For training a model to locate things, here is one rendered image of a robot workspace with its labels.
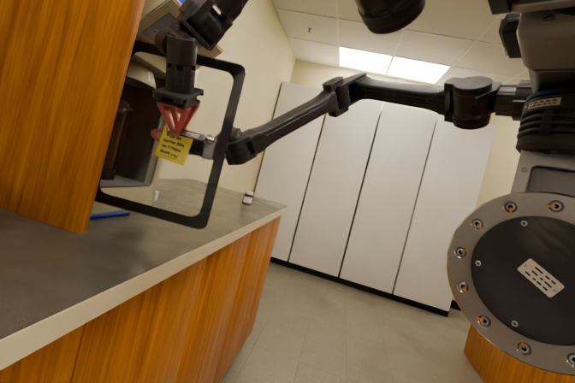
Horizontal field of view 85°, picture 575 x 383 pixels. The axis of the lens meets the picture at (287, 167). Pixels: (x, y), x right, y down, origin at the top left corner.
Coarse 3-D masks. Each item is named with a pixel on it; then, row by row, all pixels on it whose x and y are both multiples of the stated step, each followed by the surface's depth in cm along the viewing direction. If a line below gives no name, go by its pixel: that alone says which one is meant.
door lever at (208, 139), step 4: (168, 128) 69; (168, 132) 69; (184, 132) 69; (188, 132) 69; (192, 132) 69; (184, 136) 69; (188, 136) 69; (192, 136) 69; (196, 136) 69; (200, 136) 68; (204, 136) 69; (208, 136) 73; (212, 136) 73; (200, 140) 69; (204, 140) 69; (208, 140) 72; (212, 140) 73; (208, 144) 73
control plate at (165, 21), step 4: (164, 16) 77; (168, 16) 78; (172, 16) 78; (160, 20) 77; (164, 20) 78; (168, 20) 79; (172, 20) 79; (152, 24) 77; (156, 24) 78; (160, 24) 79; (164, 24) 79; (168, 24) 80; (148, 28) 78; (152, 28) 79; (156, 28) 79; (160, 28) 80; (144, 32) 78; (148, 32) 79; (152, 32) 80; (156, 32) 80; (148, 36) 80; (152, 36) 81; (152, 40) 82; (200, 44) 94
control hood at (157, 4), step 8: (152, 0) 74; (160, 0) 74; (168, 0) 74; (176, 0) 75; (144, 8) 74; (152, 8) 74; (160, 8) 74; (168, 8) 75; (176, 8) 77; (144, 16) 74; (152, 16) 75; (160, 16) 77; (144, 24) 76; (144, 40) 82; (200, 48) 96; (216, 48) 101
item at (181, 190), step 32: (160, 64) 75; (224, 64) 74; (128, 96) 75; (224, 96) 73; (128, 128) 75; (160, 128) 74; (192, 128) 74; (224, 128) 73; (128, 160) 75; (160, 160) 74; (192, 160) 74; (128, 192) 75; (160, 192) 74; (192, 192) 74; (192, 224) 74
